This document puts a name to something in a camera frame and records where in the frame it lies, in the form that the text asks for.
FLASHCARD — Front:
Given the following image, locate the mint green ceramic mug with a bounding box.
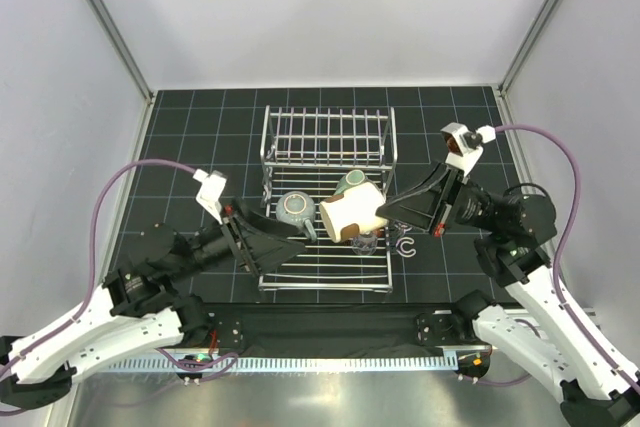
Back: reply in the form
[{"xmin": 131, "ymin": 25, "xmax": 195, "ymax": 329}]
[{"xmin": 334, "ymin": 169, "xmax": 367, "ymax": 195}]

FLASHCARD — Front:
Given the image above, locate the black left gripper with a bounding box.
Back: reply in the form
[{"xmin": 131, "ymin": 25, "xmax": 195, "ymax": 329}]
[{"xmin": 166, "ymin": 196, "xmax": 305, "ymax": 284}]

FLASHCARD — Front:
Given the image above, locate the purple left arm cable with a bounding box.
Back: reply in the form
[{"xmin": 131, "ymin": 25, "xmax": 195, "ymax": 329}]
[{"xmin": 0, "ymin": 159, "xmax": 201, "ymax": 383}]

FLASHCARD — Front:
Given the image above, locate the small clear shot glass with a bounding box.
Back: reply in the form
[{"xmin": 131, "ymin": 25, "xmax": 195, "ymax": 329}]
[{"xmin": 351, "ymin": 232, "xmax": 378, "ymax": 256}]

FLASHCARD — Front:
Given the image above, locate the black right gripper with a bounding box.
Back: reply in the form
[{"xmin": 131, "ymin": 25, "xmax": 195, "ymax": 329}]
[{"xmin": 372, "ymin": 158, "xmax": 500, "ymax": 233}]

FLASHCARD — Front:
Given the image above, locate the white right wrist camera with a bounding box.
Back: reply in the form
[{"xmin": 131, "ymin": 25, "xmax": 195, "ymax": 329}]
[{"xmin": 440, "ymin": 122, "xmax": 496, "ymax": 176}]

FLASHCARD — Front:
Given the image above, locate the black grid table mat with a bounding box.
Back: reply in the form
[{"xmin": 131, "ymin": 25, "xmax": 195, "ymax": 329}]
[{"xmin": 111, "ymin": 87, "xmax": 511, "ymax": 305}]

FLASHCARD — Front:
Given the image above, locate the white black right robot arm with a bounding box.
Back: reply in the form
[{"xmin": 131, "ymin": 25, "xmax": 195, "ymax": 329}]
[{"xmin": 377, "ymin": 164, "xmax": 639, "ymax": 426}]

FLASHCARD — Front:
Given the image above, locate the perforated aluminium cable rail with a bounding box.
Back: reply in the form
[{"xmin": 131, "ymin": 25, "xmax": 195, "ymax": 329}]
[{"xmin": 105, "ymin": 352, "xmax": 458, "ymax": 374}]

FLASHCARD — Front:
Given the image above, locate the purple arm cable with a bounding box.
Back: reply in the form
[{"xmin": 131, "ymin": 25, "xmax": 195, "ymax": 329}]
[
  {"xmin": 0, "ymin": 159, "xmax": 201, "ymax": 383},
  {"xmin": 492, "ymin": 123, "xmax": 640, "ymax": 398}
]

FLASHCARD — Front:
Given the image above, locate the cream brown ceramic cup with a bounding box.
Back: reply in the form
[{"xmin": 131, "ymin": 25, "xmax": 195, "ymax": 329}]
[{"xmin": 319, "ymin": 182, "xmax": 388, "ymax": 243}]

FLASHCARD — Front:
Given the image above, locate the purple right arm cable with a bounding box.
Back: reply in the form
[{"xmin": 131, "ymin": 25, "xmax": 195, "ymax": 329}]
[{"xmin": 492, "ymin": 123, "xmax": 640, "ymax": 398}]

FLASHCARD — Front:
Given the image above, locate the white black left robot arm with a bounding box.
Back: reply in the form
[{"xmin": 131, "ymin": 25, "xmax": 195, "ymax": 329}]
[{"xmin": 1, "ymin": 199, "xmax": 305, "ymax": 416}]

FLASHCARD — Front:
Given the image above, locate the chrome wire dish rack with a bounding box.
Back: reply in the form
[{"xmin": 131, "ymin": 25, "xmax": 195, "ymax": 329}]
[{"xmin": 259, "ymin": 107, "xmax": 398, "ymax": 294}]

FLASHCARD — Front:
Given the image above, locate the clear glass mug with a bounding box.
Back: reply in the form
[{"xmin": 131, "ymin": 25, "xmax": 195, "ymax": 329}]
[{"xmin": 275, "ymin": 191, "xmax": 317, "ymax": 242}]

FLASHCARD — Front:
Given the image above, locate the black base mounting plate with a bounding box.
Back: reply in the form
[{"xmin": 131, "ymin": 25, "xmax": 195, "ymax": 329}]
[{"xmin": 206, "ymin": 303, "xmax": 489, "ymax": 359}]

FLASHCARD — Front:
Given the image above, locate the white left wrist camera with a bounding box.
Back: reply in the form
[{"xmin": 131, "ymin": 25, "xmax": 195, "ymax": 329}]
[{"xmin": 192, "ymin": 169, "xmax": 227, "ymax": 224}]

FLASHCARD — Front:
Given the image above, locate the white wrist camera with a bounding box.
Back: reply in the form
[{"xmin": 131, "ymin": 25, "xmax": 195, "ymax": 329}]
[
  {"xmin": 440, "ymin": 122, "xmax": 496, "ymax": 176},
  {"xmin": 192, "ymin": 169, "xmax": 227, "ymax": 224}
]

